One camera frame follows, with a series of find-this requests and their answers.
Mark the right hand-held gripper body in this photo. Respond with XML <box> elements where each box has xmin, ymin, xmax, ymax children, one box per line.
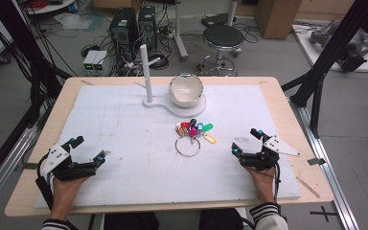
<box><xmin>239</xmin><ymin>134</ymin><xmax>301</xmax><ymax>171</ymax></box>

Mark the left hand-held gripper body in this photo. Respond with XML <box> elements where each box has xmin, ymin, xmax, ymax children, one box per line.
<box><xmin>40</xmin><ymin>144</ymin><xmax>98</xmax><ymax>182</ymax></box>

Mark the key ring with coloured tags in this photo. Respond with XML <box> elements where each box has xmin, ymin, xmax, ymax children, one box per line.
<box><xmin>173</xmin><ymin>118</ymin><xmax>219</xmax><ymax>158</ymax></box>

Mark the person's right hand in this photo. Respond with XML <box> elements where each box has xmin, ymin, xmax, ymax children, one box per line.
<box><xmin>242</xmin><ymin>165</ymin><xmax>277</xmax><ymax>206</ymax></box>

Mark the person's left hand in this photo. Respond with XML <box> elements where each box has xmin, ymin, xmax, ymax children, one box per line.
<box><xmin>50</xmin><ymin>176</ymin><xmax>89</xmax><ymax>220</ymax></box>

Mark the white foam board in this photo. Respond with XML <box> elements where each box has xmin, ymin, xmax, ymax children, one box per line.
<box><xmin>34</xmin><ymin>83</ymin><xmax>302</xmax><ymax>210</ymax></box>

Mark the wooden table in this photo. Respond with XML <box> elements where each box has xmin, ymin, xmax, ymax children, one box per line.
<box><xmin>4</xmin><ymin>76</ymin><xmax>335</xmax><ymax>219</ymax></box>

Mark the thin wooden stick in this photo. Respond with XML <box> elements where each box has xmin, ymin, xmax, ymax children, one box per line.
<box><xmin>296</xmin><ymin>176</ymin><xmax>321</xmax><ymax>199</ymax></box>

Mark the grey clamp piece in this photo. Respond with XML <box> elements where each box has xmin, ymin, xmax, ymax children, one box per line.
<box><xmin>307</xmin><ymin>157</ymin><xmax>328</xmax><ymax>167</ymax></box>

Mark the person's left leg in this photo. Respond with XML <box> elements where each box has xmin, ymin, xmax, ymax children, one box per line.
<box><xmin>103</xmin><ymin>212</ymin><xmax>161</xmax><ymax>230</ymax></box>

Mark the person's leg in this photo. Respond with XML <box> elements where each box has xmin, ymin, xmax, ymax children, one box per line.
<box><xmin>198</xmin><ymin>208</ymin><xmax>244</xmax><ymax>230</ymax></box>
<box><xmin>103</xmin><ymin>212</ymin><xmax>161</xmax><ymax>230</ymax></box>

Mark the person's right leg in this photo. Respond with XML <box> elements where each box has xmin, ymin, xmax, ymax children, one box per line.
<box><xmin>198</xmin><ymin>208</ymin><xmax>244</xmax><ymax>230</ymax></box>

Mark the white eggshell-shaped bowl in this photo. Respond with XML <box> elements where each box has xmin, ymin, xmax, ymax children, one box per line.
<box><xmin>168</xmin><ymin>73</ymin><xmax>205</xmax><ymax>109</ymax></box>

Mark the white box with green display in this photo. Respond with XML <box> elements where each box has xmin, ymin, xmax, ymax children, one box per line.
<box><xmin>82</xmin><ymin>50</ymin><xmax>100</xmax><ymax>72</ymax></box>
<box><xmin>92</xmin><ymin>50</ymin><xmax>108</xmax><ymax>72</ymax></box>

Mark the white stand with pole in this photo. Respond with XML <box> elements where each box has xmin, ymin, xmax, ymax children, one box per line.
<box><xmin>133</xmin><ymin>43</ymin><xmax>208</xmax><ymax>118</ymax></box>

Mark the black round stool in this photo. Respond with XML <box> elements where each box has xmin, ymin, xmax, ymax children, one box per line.
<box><xmin>196</xmin><ymin>24</ymin><xmax>245</xmax><ymax>78</ymax></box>

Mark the cardboard box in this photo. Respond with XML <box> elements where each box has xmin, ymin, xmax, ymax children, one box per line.
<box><xmin>254</xmin><ymin>0</ymin><xmax>304</xmax><ymax>40</ymax></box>

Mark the clear plastic sheet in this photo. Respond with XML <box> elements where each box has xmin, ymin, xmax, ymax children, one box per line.
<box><xmin>53</xmin><ymin>11</ymin><xmax>94</xmax><ymax>32</ymax></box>

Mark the large black computer tower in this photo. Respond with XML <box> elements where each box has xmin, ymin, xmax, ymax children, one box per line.
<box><xmin>109</xmin><ymin>7</ymin><xmax>141</xmax><ymax>62</ymax></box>

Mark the flat black case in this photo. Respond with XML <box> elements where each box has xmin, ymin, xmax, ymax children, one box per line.
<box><xmin>200</xmin><ymin>12</ymin><xmax>238</xmax><ymax>28</ymax></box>

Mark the white desk leg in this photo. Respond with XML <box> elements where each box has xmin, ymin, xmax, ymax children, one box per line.
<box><xmin>172</xmin><ymin>0</ymin><xmax>190</xmax><ymax>62</ymax></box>

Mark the grey robot device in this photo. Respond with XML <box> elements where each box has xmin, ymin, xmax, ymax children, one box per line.
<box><xmin>309</xmin><ymin>21</ymin><xmax>368</xmax><ymax>73</ymax></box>

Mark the slim black computer tower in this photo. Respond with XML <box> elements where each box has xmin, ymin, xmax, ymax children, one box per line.
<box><xmin>138</xmin><ymin>5</ymin><xmax>158</xmax><ymax>50</ymax></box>

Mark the round white table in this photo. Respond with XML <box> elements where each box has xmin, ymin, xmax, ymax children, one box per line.
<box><xmin>24</xmin><ymin>0</ymin><xmax>79</xmax><ymax>16</ymax></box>

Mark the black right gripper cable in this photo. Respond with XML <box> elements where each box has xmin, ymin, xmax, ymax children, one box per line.
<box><xmin>262</xmin><ymin>162</ymin><xmax>283</xmax><ymax>207</ymax></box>

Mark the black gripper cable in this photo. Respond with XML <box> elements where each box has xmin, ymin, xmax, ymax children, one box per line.
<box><xmin>262</xmin><ymin>162</ymin><xmax>283</xmax><ymax>207</ymax></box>
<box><xmin>34</xmin><ymin>152</ymin><xmax>55</xmax><ymax>210</ymax></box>

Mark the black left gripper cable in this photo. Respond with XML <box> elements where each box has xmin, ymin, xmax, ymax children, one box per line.
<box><xmin>34</xmin><ymin>152</ymin><xmax>55</xmax><ymax>210</ymax></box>

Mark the aluminium rail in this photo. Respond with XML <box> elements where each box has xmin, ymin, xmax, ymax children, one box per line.
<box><xmin>287</xmin><ymin>95</ymin><xmax>361</xmax><ymax>230</ymax></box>
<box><xmin>0</xmin><ymin>126</ymin><xmax>38</xmax><ymax>213</ymax></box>

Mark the black metal frame with cables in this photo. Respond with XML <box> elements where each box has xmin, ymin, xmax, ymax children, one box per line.
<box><xmin>0</xmin><ymin>0</ymin><xmax>73</xmax><ymax>128</ymax></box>

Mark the coiled black cable bundle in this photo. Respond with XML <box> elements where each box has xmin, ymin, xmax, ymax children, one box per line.
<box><xmin>147</xmin><ymin>48</ymin><xmax>171</xmax><ymax>71</ymax></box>

